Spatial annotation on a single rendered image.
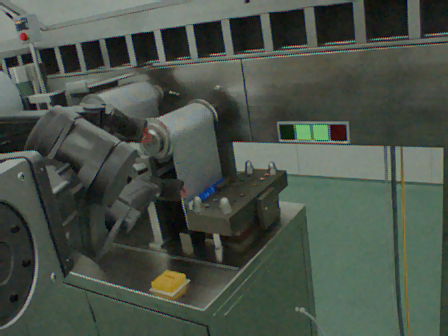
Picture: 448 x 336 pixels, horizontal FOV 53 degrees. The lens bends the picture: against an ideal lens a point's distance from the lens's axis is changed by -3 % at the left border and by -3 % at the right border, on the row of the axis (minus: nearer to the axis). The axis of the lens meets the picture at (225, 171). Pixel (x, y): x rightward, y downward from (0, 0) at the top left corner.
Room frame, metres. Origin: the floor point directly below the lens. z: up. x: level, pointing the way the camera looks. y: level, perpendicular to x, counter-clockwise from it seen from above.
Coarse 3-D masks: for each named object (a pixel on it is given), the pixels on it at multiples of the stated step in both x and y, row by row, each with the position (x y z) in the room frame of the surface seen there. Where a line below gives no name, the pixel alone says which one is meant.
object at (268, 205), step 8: (264, 192) 1.39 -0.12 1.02; (272, 192) 1.40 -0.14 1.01; (256, 200) 1.35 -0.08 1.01; (264, 200) 1.35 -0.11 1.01; (272, 200) 1.40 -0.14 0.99; (264, 208) 1.35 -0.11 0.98; (272, 208) 1.39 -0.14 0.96; (264, 216) 1.34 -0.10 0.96; (272, 216) 1.39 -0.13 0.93; (264, 224) 1.34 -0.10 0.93
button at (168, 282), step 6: (162, 276) 1.13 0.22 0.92; (168, 276) 1.12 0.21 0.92; (174, 276) 1.12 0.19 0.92; (180, 276) 1.11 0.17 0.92; (156, 282) 1.10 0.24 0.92; (162, 282) 1.10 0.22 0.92; (168, 282) 1.09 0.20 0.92; (174, 282) 1.09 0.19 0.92; (180, 282) 1.10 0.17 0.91; (156, 288) 1.10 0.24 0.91; (162, 288) 1.08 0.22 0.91; (168, 288) 1.07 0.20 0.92; (174, 288) 1.08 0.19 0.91
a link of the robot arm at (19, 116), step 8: (0, 112) 1.08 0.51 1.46; (8, 112) 1.08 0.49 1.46; (16, 112) 1.09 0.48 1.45; (24, 112) 1.10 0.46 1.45; (32, 112) 1.11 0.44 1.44; (40, 112) 1.12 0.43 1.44; (80, 112) 1.14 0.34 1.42; (88, 112) 1.15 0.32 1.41; (96, 112) 1.16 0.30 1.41; (0, 120) 1.04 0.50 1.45; (8, 120) 1.05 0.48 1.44; (16, 120) 1.06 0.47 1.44; (24, 120) 1.07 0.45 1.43; (32, 120) 1.08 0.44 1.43; (88, 120) 1.16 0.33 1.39; (96, 120) 1.17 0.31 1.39; (0, 128) 1.04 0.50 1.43; (8, 128) 1.05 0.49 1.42; (16, 128) 1.06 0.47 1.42; (24, 128) 1.07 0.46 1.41; (32, 128) 1.08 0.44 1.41
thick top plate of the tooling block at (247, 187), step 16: (240, 176) 1.55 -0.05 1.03; (256, 176) 1.53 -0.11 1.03; (272, 176) 1.50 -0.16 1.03; (224, 192) 1.42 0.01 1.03; (240, 192) 1.40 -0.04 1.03; (256, 192) 1.38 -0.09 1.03; (208, 208) 1.31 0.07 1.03; (240, 208) 1.27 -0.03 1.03; (256, 208) 1.35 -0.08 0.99; (192, 224) 1.30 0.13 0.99; (208, 224) 1.26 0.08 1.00; (224, 224) 1.23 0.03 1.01; (240, 224) 1.26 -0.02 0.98
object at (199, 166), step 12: (204, 144) 1.50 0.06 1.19; (216, 144) 1.55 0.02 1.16; (180, 156) 1.39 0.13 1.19; (192, 156) 1.44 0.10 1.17; (204, 156) 1.49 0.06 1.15; (216, 156) 1.54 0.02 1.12; (180, 168) 1.38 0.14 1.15; (192, 168) 1.43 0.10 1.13; (204, 168) 1.48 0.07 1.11; (216, 168) 1.53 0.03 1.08; (192, 180) 1.42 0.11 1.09; (204, 180) 1.47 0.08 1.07; (216, 180) 1.52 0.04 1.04; (192, 192) 1.41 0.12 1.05
